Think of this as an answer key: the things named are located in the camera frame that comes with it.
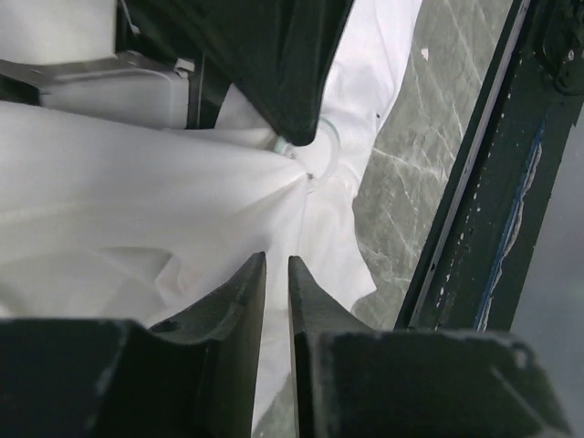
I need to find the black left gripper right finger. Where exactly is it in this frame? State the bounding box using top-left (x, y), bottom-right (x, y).
top-left (288, 256), bottom-right (573, 437)

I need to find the white garment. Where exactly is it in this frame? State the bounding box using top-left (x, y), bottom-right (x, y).
top-left (1, 1), bottom-right (421, 422)

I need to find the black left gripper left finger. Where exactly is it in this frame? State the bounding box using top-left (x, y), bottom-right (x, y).
top-left (1, 253), bottom-right (266, 437)

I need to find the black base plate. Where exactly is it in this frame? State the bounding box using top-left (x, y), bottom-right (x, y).
top-left (395, 1), bottom-right (583, 331)

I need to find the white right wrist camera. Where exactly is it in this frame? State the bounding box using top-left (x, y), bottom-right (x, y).
top-left (1, 1), bottom-right (195, 129)

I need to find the round green brooch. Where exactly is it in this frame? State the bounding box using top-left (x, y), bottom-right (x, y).
top-left (273, 118), bottom-right (341, 193)

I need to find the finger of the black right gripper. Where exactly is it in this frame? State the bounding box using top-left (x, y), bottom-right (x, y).
top-left (116, 0), bottom-right (353, 146)

